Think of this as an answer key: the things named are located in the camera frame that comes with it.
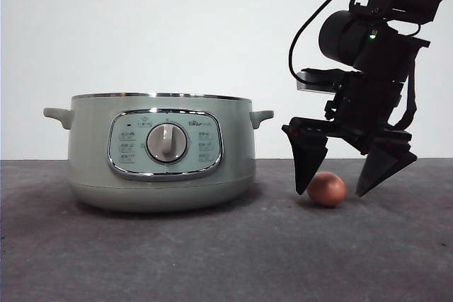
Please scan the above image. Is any brown egg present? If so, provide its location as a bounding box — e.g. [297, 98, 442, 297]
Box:
[306, 171, 347, 208]

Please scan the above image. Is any pale green electric pot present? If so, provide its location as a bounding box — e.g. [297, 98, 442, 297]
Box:
[42, 92, 275, 214]

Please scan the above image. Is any black cable strap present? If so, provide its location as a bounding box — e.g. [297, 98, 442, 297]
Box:
[389, 57, 420, 133]

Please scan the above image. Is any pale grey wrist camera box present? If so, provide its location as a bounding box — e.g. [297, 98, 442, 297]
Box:
[296, 68, 346, 95]

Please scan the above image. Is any thin black cable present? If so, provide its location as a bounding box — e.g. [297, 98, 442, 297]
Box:
[287, 0, 378, 82]

